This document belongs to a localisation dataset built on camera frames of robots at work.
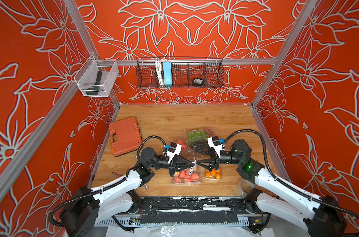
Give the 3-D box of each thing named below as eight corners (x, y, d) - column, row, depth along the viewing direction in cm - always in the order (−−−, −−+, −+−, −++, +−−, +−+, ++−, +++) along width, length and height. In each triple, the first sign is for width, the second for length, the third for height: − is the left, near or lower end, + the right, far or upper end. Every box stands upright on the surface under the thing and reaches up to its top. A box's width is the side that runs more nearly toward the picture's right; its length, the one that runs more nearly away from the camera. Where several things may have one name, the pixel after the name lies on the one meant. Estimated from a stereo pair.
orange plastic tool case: (115, 159, 91) (112, 155, 87) (110, 128, 107) (108, 124, 103) (145, 148, 96) (143, 144, 92) (136, 120, 112) (135, 115, 107)
